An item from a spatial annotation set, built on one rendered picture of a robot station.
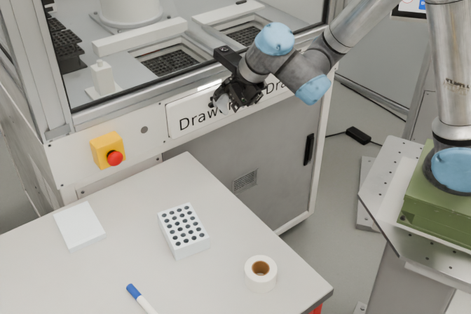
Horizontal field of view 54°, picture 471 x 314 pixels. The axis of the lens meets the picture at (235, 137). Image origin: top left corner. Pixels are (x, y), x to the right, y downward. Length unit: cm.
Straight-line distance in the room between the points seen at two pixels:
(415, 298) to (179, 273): 69
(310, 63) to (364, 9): 16
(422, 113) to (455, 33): 126
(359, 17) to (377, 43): 194
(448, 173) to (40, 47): 86
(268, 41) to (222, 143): 58
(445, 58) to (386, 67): 211
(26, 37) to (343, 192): 173
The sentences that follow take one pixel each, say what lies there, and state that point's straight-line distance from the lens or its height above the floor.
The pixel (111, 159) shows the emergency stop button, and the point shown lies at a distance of 117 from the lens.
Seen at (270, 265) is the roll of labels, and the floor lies 80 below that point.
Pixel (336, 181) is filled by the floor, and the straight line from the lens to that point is 242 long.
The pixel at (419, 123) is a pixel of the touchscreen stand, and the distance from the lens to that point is 213.
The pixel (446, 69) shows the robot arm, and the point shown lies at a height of 121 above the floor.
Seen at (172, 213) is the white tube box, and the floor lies 79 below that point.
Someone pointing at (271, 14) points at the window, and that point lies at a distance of 139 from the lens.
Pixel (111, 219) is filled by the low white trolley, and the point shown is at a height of 76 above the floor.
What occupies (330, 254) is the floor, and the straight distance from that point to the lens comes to 210.
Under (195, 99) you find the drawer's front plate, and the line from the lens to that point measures 128.
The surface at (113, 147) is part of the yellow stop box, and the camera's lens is 119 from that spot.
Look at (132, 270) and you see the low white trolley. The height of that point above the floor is 76.
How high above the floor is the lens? 161
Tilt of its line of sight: 37 degrees down
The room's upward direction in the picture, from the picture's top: straight up
